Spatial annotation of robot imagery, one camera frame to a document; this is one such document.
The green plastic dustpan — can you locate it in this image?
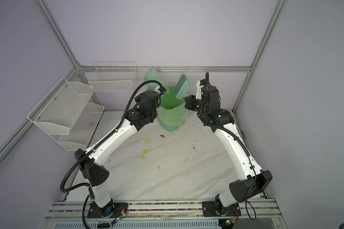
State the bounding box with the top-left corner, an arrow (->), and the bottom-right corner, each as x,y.
143,66 -> 166,91

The green hand brush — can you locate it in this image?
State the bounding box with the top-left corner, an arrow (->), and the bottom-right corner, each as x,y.
174,73 -> 190,99

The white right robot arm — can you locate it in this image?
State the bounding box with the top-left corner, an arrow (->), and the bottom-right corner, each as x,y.
184,85 -> 272,216

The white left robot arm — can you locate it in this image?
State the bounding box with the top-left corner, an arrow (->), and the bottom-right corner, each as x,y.
75,87 -> 166,218

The green trash bin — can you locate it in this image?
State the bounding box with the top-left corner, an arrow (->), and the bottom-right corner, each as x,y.
157,85 -> 190,132

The yellow-green bin liner bag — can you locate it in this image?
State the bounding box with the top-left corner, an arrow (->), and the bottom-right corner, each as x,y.
156,85 -> 190,127

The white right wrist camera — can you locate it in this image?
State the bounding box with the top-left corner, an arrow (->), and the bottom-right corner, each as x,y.
196,79 -> 205,100

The white wire wall basket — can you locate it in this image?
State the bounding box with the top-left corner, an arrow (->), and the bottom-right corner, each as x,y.
88,62 -> 138,93

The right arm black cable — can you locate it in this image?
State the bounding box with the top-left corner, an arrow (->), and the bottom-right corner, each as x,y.
197,71 -> 257,221

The white mesh wall shelf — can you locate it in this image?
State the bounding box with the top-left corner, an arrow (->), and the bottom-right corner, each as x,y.
27,78 -> 104,151

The aluminium frame post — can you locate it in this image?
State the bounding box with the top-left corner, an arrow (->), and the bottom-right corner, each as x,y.
34,0 -> 80,69

